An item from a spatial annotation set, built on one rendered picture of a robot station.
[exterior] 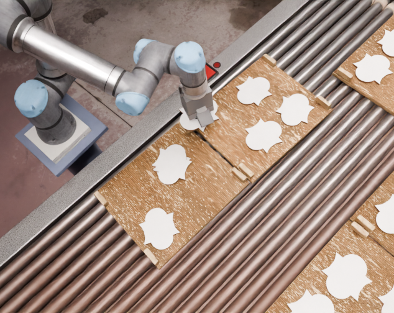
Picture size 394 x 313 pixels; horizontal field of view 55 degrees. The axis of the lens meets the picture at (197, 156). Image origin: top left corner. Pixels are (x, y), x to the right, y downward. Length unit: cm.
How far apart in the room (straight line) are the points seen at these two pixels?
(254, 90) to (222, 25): 156
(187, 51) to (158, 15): 211
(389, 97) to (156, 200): 91
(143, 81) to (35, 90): 52
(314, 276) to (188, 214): 43
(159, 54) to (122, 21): 211
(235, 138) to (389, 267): 63
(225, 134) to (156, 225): 41
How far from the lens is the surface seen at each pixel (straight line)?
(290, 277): 124
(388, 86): 157
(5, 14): 106
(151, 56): 102
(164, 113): 145
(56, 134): 149
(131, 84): 97
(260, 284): 123
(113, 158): 141
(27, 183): 262
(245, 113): 140
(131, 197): 131
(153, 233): 125
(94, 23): 318
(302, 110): 142
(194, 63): 97
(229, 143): 134
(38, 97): 138
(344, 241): 128
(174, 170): 129
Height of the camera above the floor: 214
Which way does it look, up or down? 65 degrees down
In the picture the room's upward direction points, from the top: 12 degrees counter-clockwise
